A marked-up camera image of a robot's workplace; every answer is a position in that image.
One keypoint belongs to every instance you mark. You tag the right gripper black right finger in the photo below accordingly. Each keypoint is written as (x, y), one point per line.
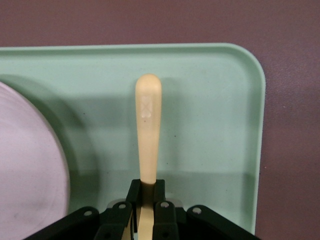
(175, 225)

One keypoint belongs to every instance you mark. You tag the brown table mat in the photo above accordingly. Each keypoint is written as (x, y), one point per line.
(150, 20)

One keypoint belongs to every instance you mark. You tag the light green rectangular tray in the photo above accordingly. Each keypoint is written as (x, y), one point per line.
(212, 112)

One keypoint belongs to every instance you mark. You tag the yellow plastic fork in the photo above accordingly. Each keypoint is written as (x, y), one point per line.
(148, 137)

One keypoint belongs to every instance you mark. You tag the round beige plate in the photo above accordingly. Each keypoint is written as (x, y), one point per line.
(27, 162)

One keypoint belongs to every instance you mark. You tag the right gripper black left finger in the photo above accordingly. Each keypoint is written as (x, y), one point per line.
(110, 225)

